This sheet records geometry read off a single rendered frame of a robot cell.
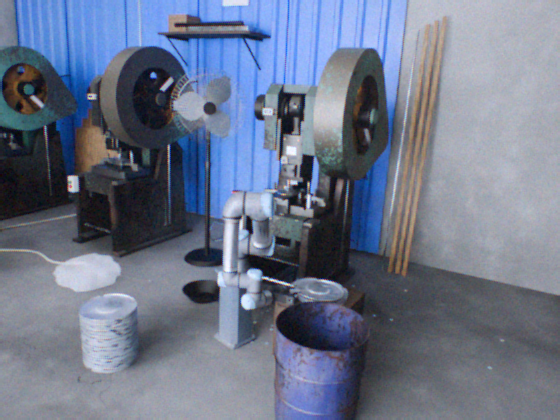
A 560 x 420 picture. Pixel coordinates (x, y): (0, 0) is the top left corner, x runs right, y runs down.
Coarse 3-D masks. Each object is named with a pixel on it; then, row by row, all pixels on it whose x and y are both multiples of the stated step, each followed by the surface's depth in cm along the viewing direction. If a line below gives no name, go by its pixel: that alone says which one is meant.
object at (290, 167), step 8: (288, 136) 297; (296, 136) 294; (288, 144) 299; (296, 144) 296; (288, 152) 300; (296, 152) 297; (288, 160) 301; (296, 160) 298; (288, 168) 299; (296, 168) 299; (304, 168) 304; (288, 176) 300; (296, 176) 300
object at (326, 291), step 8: (296, 280) 254; (304, 280) 257; (312, 280) 259; (320, 280) 260; (304, 288) 245; (312, 288) 245; (320, 288) 247; (328, 288) 250; (336, 288) 251; (304, 296) 235; (312, 296) 236; (320, 296) 238; (328, 296) 239; (336, 296) 240
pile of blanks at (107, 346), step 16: (80, 320) 226; (112, 320) 220; (128, 320) 227; (80, 336) 231; (96, 336) 221; (112, 336) 223; (128, 336) 230; (96, 352) 224; (112, 352) 225; (128, 352) 231; (96, 368) 226; (112, 368) 227
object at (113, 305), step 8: (104, 296) 244; (112, 296) 244; (120, 296) 245; (128, 296) 245; (88, 304) 234; (96, 304) 235; (104, 304) 234; (112, 304) 234; (120, 304) 236; (128, 304) 237; (136, 304) 237; (80, 312) 226; (88, 312) 226; (96, 312) 227; (104, 312) 227; (112, 312) 227; (120, 312) 228; (128, 312) 229; (96, 320) 219; (104, 320) 219
